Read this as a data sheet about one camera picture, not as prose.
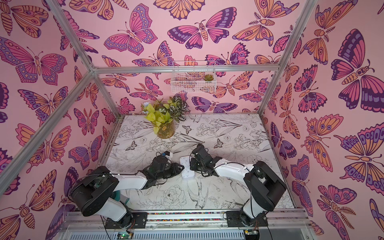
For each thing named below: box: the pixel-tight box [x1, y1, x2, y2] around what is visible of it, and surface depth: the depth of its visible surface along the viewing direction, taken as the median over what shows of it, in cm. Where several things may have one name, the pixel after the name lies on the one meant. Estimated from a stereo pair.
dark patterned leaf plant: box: [169, 94, 191, 123], surface depth 96 cm
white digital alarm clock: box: [179, 156, 195, 179], surface depth 89 cm
